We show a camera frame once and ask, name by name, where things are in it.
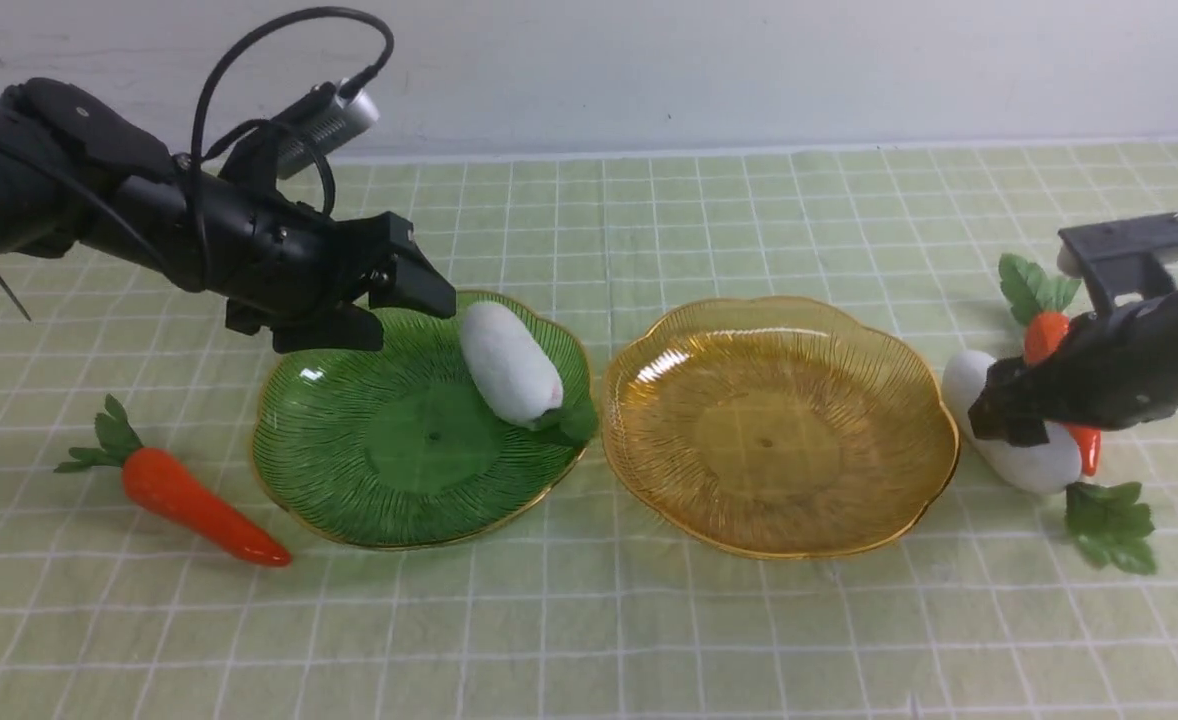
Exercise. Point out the amber ribbed plastic plate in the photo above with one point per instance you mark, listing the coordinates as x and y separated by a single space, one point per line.
777 428

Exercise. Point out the orange carrot with leaves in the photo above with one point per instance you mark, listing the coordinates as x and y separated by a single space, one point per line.
1038 301

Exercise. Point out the grey right camera mount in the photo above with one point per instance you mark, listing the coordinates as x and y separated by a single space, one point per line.
1126 257

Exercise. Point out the green ribbed plastic plate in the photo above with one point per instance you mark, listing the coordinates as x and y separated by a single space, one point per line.
397 450

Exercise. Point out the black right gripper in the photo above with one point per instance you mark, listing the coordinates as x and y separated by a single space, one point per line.
1111 371

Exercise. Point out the white radish with leaves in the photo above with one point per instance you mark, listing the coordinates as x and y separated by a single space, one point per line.
1108 525

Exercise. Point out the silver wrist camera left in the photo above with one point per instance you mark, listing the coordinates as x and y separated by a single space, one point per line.
326 118

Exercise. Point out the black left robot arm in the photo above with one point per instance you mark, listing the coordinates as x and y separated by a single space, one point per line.
74 171

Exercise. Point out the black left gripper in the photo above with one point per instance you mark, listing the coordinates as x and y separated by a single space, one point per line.
287 268

